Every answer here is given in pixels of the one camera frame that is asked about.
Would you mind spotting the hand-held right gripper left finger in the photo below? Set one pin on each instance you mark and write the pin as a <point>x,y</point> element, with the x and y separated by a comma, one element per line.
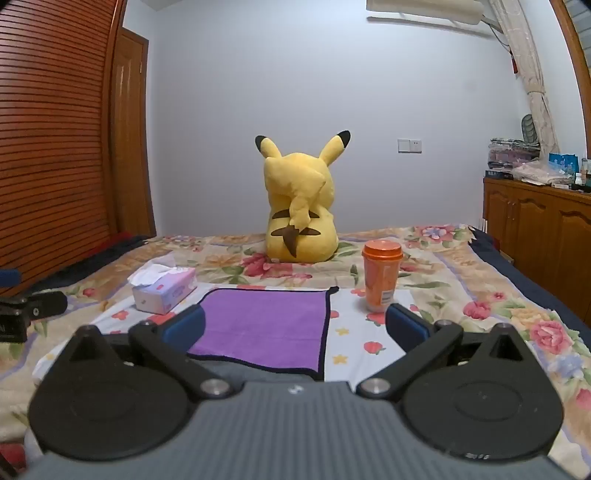
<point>187,323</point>

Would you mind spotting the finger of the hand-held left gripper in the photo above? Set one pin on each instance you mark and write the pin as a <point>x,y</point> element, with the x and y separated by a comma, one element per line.
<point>41,305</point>
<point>9,278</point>

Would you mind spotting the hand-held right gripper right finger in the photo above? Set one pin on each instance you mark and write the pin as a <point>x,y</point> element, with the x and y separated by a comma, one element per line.
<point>406,323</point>

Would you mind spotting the purple towel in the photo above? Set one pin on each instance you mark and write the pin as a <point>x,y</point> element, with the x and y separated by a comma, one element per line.
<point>263,323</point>

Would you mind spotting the tissue box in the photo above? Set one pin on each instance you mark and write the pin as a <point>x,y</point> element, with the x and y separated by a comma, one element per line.
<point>171,288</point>

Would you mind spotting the orange cup with lid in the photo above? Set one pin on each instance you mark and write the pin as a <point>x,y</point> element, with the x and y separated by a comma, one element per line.
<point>381,277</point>

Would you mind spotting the white fruit-printed cloth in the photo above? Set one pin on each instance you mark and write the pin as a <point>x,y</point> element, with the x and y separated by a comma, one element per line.
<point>344,323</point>

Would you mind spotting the grey cloth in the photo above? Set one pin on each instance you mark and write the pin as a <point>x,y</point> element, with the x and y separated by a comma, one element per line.
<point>240,370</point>

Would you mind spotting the floral blanket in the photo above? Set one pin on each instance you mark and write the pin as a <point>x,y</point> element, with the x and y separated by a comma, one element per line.
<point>461,277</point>

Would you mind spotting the wooden louvered wardrobe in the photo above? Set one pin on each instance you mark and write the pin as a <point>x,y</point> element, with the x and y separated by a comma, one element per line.
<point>55,138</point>

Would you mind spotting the wooden cabinet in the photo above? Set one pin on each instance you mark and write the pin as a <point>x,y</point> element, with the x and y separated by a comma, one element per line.
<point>531,221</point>

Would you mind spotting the dark flat box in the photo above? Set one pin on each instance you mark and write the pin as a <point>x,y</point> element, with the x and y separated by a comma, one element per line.
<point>497,174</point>

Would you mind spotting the yellow plush toy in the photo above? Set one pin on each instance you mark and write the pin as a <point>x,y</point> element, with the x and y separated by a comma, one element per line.
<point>300,184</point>

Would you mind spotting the wooden door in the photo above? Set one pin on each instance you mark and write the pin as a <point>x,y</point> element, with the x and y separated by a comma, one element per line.
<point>131,138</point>

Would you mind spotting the pink folded cloth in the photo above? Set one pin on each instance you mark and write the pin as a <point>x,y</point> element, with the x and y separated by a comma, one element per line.
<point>540,171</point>

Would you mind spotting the blue packet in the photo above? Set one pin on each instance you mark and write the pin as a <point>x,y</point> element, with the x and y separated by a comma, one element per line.
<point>563,164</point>

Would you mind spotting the dark hand fan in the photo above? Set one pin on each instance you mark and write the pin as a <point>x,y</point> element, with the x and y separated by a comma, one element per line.
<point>529,129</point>

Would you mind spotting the small bottles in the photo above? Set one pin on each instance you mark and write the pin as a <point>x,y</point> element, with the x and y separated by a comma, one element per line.
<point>584,173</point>

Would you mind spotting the floral lace curtain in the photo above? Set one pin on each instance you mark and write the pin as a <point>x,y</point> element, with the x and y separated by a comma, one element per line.
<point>526,60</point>

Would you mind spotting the white air conditioner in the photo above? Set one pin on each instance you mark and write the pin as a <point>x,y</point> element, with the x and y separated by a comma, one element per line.
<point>429,11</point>

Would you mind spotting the white wall switch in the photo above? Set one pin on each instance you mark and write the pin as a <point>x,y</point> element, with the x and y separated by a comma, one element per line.
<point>409,146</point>

